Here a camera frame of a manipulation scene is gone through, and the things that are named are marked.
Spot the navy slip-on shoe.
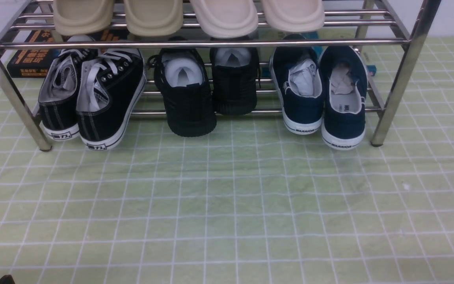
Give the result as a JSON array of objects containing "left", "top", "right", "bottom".
[
  {"left": 318, "top": 46, "right": 369, "bottom": 150},
  {"left": 269, "top": 46, "right": 325, "bottom": 135}
]

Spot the stainless steel shoe rack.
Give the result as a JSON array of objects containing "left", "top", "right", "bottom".
[{"left": 0, "top": 0, "right": 441, "bottom": 152}]

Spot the black knit shoe right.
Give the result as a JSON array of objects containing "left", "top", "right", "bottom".
[{"left": 209, "top": 47, "right": 260, "bottom": 116}]

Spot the black knit shoe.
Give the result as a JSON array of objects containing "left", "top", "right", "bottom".
[
  {"left": 209, "top": 47, "right": 260, "bottom": 116},
  {"left": 147, "top": 47, "right": 217, "bottom": 137}
]

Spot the black knit shoe left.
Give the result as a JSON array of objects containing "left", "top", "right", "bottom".
[{"left": 147, "top": 47, "right": 217, "bottom": 137}]

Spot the cream slipper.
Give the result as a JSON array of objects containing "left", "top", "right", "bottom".
[
  {"left": 190, "top": 0, "right": 259, "bottom": 38},
  {"left": 261, "top": 0, "right": 326, "bottom": 33}
]

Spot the black canvas sneaker right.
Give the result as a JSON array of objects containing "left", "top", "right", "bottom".
[{"left": 76, "top": 49, "right": 147, "bottom": 151}]

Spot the black canvas sneaker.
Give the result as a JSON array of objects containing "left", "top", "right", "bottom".
[
  {"left": 38, "top": 48, "right": 99, "bottom": 141},
  {"left": 76, "top": 49, "right": 147, "bottom": 151}
]

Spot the green blue book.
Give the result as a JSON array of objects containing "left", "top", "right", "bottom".
[{"left": 258, "top": 28, "right": 377, "bottom": 78}]

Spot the cream slipper far right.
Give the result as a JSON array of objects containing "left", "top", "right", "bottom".
[{"left": 261, "top": 0, "right": 326, "bottom": 33}]

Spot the beige slipper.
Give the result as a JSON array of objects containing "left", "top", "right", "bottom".
[
  {"left": 53, "top": 0, "right": 115, "bottom": 36},
  {"left": 124, "top": 0, "right": 183, "bottom": 37}
]

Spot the black canvas sneaker left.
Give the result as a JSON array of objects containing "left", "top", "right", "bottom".
[{"left": 38, "top": 48, "right": 99, "bottom": 141}]

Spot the beige slipper far left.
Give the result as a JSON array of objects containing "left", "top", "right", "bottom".
[{"left": 53, "top": 0, "right": 115, "bottom": 36}]

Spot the black orange book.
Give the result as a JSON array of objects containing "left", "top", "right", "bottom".
[{"left": 6, "top": 30, "right": 128, "bottom": 78}]

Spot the black object bottom left corner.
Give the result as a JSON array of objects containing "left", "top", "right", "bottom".
[{"left": 0, "top": 275, "right": 15, "bottom": 284}]

